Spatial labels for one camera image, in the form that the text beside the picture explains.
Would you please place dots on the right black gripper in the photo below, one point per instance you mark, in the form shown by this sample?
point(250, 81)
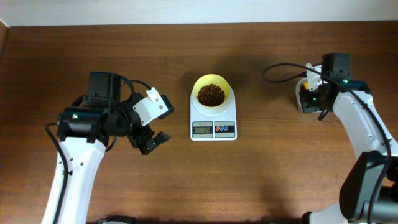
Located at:
point(306, 97)

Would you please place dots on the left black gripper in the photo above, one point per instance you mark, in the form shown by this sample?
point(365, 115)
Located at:
point(145, 132)

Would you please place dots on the red beans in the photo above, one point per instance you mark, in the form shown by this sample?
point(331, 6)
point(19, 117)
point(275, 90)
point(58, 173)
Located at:
point(211, 95)

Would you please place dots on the yellow measuring scoop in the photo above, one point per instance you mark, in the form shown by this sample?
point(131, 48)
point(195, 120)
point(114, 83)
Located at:
point(304, 86)

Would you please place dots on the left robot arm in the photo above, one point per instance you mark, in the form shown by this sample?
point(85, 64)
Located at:
point(111, 109)

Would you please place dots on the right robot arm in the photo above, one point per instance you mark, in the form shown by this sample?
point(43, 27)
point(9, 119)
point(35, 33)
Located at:
point(369, 193)

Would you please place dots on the white digital kitchen scale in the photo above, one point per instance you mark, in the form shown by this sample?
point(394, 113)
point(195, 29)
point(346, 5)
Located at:
point(214, 123)

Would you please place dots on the yellow plastic bowl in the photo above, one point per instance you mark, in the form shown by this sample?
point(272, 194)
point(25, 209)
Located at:
point(212, 79)

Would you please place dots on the clear plastic bean container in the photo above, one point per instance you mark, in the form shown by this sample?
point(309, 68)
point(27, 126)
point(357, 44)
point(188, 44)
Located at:
point(297, 92)

